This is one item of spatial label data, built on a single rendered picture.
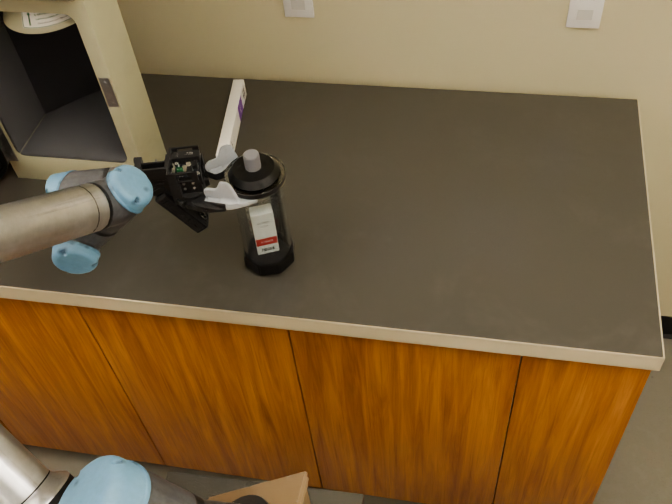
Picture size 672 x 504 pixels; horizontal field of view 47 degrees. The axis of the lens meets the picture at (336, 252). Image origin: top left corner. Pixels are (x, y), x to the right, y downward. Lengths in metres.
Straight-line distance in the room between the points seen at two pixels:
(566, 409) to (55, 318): 1.08
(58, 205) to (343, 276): 0.58
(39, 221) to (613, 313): 0.97
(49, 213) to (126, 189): 0.13
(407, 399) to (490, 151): 0.56
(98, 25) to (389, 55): 0.70
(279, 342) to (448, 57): 0.78
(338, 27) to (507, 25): 0.38
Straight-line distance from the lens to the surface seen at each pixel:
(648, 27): 1.84
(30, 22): 1.58
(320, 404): 1.75
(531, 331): 1.42
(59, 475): 1.14
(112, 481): 1.00
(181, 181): 1.34
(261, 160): 1.36
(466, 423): 1.73
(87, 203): 1.19
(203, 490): 1.29
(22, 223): 1.11
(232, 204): 1.33
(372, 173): 1.67
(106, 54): 1.54
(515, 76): 1.89
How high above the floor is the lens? 2.09
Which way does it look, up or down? 49 degrees down
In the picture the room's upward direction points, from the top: 7 degrees counter-clockwise
